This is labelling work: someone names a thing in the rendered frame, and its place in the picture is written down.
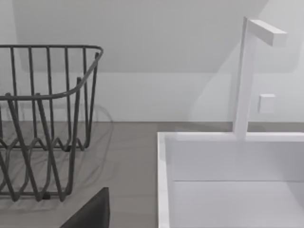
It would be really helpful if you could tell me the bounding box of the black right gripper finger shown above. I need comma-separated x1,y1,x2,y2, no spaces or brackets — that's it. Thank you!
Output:
59,187,110,228

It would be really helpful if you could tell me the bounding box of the white sink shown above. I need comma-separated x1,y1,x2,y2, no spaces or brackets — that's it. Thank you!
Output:
157,132,304,228

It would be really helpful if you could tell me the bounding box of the tall white tap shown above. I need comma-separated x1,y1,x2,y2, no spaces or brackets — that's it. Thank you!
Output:
232,16,288,141

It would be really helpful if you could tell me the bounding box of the small white tap knob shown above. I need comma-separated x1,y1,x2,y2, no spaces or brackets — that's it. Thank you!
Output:
258,94,276,114

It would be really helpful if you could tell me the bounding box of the grey wire dish rack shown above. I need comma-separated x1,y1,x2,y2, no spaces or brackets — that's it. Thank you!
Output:
0,45,104,202

